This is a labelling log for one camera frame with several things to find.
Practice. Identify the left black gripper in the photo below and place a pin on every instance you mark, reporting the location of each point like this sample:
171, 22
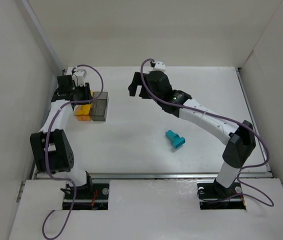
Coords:
82, 94

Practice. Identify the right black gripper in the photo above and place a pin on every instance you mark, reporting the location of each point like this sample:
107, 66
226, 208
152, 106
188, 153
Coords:
144, 83

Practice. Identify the yellow round lego with sticker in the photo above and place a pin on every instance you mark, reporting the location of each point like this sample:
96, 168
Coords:
84, 110

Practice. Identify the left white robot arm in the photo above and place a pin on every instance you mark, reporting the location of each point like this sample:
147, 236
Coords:
50, 145

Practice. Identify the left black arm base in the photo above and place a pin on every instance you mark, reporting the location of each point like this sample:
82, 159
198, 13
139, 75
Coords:
90, 197

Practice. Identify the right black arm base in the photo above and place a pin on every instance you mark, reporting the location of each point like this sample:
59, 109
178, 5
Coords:
213, 196

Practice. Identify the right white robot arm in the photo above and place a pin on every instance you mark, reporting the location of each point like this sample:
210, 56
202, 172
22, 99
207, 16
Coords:
238, 139

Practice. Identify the orange transparent container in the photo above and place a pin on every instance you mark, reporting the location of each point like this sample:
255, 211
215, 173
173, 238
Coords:
81, 118

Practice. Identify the grey transparent container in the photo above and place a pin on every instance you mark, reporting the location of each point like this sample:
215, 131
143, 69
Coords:
98, 111

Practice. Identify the teal lego piece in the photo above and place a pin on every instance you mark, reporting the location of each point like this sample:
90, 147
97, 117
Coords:
175, 139

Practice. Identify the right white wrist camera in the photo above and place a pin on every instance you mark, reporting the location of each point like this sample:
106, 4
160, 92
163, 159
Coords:
158, 66

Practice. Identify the aluminium frame rail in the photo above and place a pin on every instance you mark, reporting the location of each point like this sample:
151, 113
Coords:
132, 141

